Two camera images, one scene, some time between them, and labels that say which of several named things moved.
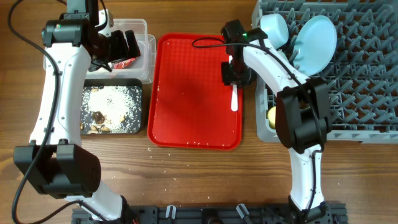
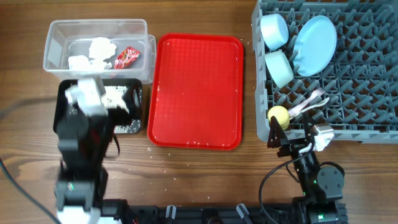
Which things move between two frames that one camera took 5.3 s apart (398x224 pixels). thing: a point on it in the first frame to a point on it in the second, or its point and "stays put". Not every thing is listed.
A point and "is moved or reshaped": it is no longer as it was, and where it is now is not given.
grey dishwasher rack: x=362 y=78 stays put
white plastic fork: x=234 y=98 is moved or reshaped
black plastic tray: x=111 y=106 stays put
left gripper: x=122 y=51 to x=121 y=116
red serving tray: x=188 y=106 stays put
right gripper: x=229 y=79 to x=291 y=145
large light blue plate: x=314 y=45 stays put
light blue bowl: x=275 y=27 stays put
